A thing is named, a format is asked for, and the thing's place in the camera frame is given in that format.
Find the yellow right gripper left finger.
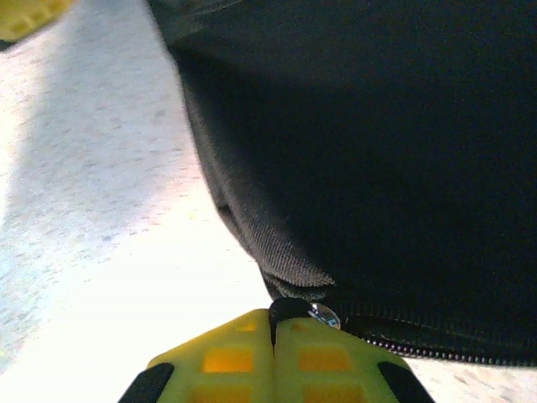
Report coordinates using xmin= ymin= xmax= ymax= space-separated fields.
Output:
xmin=117 ymin=308 xmax=277 ymax=403

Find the black fabric backpack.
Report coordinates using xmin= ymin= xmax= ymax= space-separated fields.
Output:
xmin=144 ymin=0 xmax=537 ymax=369

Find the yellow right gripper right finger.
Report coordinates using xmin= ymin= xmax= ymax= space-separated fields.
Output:
xmin=272 ymin=317 xmax=437 ymax=403

